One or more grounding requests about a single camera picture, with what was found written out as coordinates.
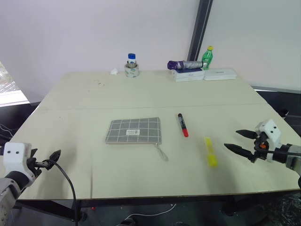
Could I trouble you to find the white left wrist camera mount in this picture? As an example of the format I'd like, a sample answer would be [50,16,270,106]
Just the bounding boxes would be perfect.
[3,142,42,187]

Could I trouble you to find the green bottle with yellow cap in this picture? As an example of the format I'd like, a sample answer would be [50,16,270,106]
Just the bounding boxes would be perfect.
[202,45,215,71]

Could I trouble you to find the grey checked pouch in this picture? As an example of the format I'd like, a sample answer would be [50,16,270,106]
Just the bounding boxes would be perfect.
[105,117,169,162]

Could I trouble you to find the white bottle with blue cap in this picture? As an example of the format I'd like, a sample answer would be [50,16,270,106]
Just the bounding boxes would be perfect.
[127,53,138,68]

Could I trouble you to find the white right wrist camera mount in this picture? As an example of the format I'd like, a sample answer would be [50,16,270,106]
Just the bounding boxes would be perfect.
[254,119,282,163]

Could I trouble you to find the dark vertical wall post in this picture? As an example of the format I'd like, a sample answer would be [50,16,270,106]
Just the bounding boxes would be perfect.
[186,0,214,63]

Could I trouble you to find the black plastic bag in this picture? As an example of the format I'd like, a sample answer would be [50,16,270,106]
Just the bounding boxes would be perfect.
[264,192,301,226]

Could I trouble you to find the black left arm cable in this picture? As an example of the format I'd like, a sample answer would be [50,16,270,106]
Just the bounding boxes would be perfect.
[50,161,78,222]

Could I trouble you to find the white floor cable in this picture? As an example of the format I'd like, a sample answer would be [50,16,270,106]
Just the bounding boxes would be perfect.
[126,203,177,220]

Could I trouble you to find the red and black marker pen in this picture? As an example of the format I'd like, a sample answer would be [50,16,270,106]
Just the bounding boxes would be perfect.
[177,113,190,138]

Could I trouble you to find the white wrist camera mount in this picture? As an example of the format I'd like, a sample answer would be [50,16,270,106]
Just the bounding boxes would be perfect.
[3,142,42,187]
[254,119,282,163]

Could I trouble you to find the flat white box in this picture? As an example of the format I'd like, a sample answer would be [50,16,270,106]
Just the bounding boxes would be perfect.
[203,68,237,81]

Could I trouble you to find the white box with blue stripe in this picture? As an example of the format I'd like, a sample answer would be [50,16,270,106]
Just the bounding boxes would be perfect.
[168,68,205,83]

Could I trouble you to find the white tape roll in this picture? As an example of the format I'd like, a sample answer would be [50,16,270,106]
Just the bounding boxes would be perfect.
[124,62,141,79]

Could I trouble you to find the purple and grey folded umbrella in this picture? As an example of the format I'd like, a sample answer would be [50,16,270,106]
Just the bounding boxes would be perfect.
[167,60,209,71]

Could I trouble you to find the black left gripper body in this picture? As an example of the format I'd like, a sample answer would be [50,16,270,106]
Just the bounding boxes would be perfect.
[27,148,51,178]

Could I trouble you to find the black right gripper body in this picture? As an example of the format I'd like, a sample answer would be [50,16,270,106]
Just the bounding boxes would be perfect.
[249,131,269,164]

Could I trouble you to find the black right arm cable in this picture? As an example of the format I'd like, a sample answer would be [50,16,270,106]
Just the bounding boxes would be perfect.
[258,145,301,156]

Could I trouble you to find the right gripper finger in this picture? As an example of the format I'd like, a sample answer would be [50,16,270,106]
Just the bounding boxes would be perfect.
[235,129,258,140]
[223,143,254,159]

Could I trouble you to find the yellow highlighter pen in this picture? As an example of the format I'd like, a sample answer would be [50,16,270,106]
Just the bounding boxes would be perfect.
[203,137,219,168]

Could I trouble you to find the clear plastic sheet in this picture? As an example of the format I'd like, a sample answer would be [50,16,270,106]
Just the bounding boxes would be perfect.
[0,61,31,108]

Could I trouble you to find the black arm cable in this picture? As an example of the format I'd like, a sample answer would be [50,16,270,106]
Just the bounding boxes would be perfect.
[258,145,301,156]
[50,161,78,222]

